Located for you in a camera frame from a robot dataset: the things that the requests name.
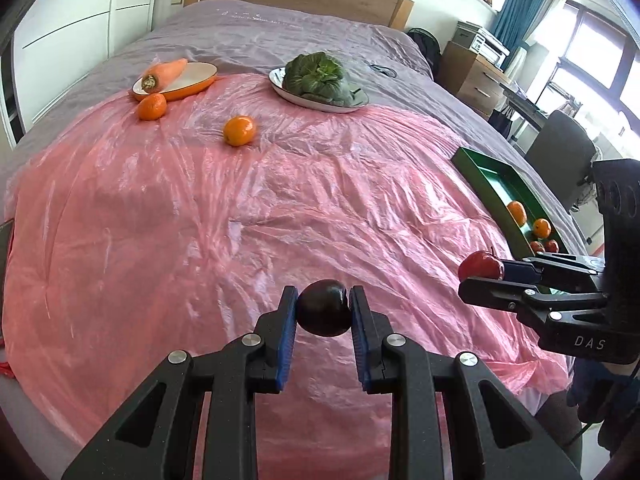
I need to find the grey printer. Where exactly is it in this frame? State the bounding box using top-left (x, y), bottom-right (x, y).
top-left (452, 21), bottom-right (511, 68)

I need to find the orange oval dish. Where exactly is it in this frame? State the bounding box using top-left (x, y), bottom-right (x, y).
top-left (132, 62), bottom-right (219, 103)

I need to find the teal curtain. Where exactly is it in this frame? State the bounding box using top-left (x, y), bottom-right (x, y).
top-left (492, 0), bottom-right (561, 68)

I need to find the black backpack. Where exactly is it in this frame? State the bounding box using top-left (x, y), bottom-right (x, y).
top-left (406, 28), bottom-right (442, 78)

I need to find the dark purple plum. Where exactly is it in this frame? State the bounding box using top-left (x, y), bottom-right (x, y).
top-left (296, 279), bottom-right (351, 337)

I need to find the person's right hand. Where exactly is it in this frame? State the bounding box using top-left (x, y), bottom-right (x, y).
top-left (567, 360), bottom-right (640, 456)

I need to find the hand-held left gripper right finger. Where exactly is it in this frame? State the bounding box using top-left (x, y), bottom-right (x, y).
top-left (348, 285), bottom-right (583, 480)

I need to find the large red apple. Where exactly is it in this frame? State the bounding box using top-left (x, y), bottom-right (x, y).
top-left (457, 247), bottom-right (506, 282)

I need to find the white wardrobe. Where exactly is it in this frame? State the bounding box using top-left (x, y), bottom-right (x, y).
top-left (10, 0), bottom-right (166, 146)

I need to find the window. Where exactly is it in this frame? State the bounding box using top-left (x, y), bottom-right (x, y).
top-left (540, 0), bottom-right (640, 161)

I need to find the green rectangular tray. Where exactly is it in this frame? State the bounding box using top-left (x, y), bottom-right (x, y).
top-left (451, 147), bottom-right (571, 261)

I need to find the white enamel plate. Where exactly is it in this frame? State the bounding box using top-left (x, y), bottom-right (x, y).
top-left (268, 66), bottom-right (370, 113)

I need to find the green leafy vegetable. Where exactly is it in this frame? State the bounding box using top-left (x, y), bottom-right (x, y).
top-left (282, 53), bottom-right (368, 107)

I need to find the pink plastic sheet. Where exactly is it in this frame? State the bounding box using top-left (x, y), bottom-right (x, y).
top-left (2, 71), bottom-right (571, 480)

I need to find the wooden dresser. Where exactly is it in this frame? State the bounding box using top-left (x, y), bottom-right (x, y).
top-left (439, 41), bottom-right (511, 116)

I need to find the grey chair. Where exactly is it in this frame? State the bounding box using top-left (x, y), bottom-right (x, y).
top-left (525, 110), bottom-right (598, 211)

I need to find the carrot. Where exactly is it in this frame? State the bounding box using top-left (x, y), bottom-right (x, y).
top-left (141, 58), bottom-right (189, 94)

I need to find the desk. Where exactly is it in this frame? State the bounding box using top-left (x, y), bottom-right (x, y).
top-left (500, 80), bottom-right (551, 131)

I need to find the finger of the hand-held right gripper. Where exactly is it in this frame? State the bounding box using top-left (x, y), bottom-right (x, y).
top-left (458, 277), bottom-right (608, 328)
top-left (502, 255), bottom-right (608, 291)

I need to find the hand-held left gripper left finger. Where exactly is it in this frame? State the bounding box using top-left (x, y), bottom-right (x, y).
top-left (61, 286), bottom-right (300, 480)

